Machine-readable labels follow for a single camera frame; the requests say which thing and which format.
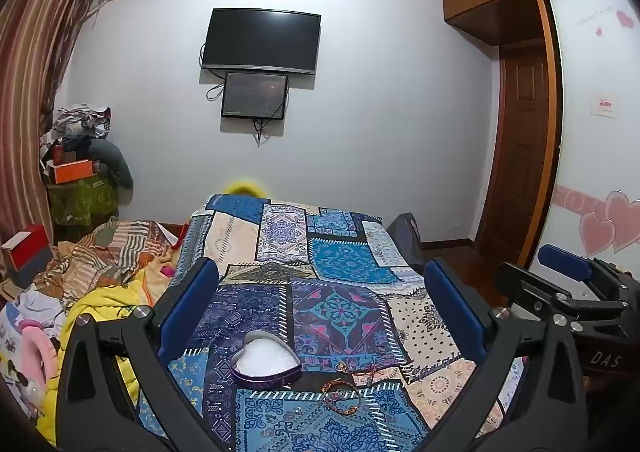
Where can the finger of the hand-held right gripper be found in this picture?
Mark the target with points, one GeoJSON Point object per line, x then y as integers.
{"type": "Point", "coordinates": [535, 292]}
{"type": "Point", "coordinates": [565, 262]}

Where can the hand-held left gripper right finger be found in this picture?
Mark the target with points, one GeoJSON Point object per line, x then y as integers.
{"type": "Point", "coordinates": [452, 302]}

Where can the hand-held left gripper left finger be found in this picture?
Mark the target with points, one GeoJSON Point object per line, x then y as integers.
{"type": "Point", "coordinates": [192, 302]}

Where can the purple heart-shaped tin box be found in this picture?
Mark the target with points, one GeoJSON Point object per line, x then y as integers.
{"type": "Point", "coordinates": [265, 358]}

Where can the dark chair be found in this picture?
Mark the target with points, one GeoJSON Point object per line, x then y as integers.
{"type": "Point", "coordinates": [406, 239]}

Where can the yellow blanket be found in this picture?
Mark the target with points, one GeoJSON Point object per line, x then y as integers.
{"type": "Point", "coordinates": [107, 302]}

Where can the orange striped bedsheet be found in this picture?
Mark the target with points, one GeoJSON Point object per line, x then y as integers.
{"type": "Point", "coordinates": [120, 244]}

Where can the white heart-print wardrobe door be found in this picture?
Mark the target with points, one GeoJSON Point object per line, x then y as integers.
{"type": "Point", "coordinates": [590, 172]}

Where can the brown wooden door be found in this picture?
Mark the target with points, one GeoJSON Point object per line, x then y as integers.
{"type": "Point", "coordinates": [520, 157]}

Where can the yellow round item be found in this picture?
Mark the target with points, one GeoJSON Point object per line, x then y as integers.
{"type": "Point", "coordinates": [244, 188]}

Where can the blue patchwork blanket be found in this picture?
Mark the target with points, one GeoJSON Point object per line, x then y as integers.
{"type": "Point", "coordinates": [330, 262]}

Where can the green patterned cloth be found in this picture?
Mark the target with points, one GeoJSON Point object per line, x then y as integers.
{"type": "Point", "coordinates": [82, 204]}

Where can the grey garment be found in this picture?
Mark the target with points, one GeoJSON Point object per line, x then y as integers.
{"type": "Point", "coordinates": [115, 162]}

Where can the white door label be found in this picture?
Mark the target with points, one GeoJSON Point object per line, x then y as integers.
{"type": "Point", "coordinates": [604, 105]}

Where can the pink cartoon pillow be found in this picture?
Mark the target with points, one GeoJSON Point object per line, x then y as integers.
{"type": "Point", "coordinates": [27, 357]}

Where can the red box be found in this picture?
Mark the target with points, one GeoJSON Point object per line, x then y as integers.
{"type": "Point", "coordinates": [27, 247]}

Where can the orange box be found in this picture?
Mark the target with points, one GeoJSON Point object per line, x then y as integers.
{"type": "Point", "coordinates": [72, 172]}

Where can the pile of crumpled clothes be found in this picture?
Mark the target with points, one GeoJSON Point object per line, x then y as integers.
{"type": "Point", "coordinates": [75, 127]}

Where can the brown striped curtain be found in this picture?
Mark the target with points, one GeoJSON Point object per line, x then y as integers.
{"type": "Point", "coordinates": [30, 62]}

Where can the small black wall monitor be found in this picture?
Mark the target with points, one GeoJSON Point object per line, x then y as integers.
{"type": "Point", "coordinates": [254, 94]}

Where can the black wall television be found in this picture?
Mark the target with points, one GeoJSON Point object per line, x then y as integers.
{"type": "Point", "coordinates": [262, 39]}

